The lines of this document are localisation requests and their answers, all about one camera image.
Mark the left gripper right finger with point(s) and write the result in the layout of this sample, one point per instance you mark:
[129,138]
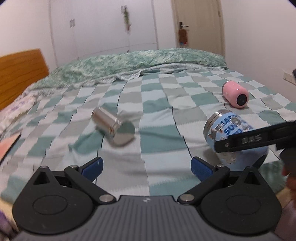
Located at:
[234,202]

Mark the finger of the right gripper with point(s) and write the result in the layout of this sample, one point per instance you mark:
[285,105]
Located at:
[281,135]

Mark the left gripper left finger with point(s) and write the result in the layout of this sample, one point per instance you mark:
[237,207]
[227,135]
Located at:
[55,202]

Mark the stainless steel tumbler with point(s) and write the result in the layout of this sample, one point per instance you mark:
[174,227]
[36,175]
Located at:
[118,131]

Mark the pink cup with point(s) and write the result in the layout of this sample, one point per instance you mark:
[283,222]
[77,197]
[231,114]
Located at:
[235,94]

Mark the pink book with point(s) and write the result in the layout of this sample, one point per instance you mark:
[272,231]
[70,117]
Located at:
[7,143]

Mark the floral lace pillow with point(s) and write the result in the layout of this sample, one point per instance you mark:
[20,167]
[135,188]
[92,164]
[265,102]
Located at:
[19,106]

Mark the checkered green bedspread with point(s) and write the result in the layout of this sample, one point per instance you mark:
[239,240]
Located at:
[168,109]

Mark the beige wooden door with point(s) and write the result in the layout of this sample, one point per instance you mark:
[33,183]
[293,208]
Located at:
[205,22]

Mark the wooden headboard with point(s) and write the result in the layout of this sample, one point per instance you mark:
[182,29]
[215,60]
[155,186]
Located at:
[18,71]

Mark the green floral quilt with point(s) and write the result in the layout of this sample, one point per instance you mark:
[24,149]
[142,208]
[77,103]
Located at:
[106,68]

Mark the white wardrobe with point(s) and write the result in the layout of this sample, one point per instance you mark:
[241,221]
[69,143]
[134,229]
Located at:
[82,29]

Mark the hanging green plant ornament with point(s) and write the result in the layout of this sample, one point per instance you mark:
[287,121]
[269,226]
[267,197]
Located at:
[126,16]

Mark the white wall socket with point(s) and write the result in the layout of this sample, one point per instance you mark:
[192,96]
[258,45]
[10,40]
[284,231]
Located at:
[289,78]

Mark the black door handle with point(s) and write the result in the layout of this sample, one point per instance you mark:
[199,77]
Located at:
[181,25]

